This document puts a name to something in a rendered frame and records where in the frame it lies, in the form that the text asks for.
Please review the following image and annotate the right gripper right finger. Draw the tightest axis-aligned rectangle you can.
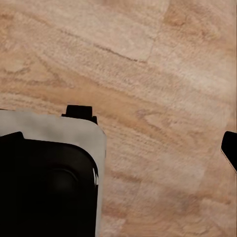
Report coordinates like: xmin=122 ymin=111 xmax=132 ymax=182
xmin=221 ymin=131 xmax=237 ymax=171

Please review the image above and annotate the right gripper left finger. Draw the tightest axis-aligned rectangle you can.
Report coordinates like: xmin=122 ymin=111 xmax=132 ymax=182
xmin=0 ymin=131 xmax=26 ymax=190

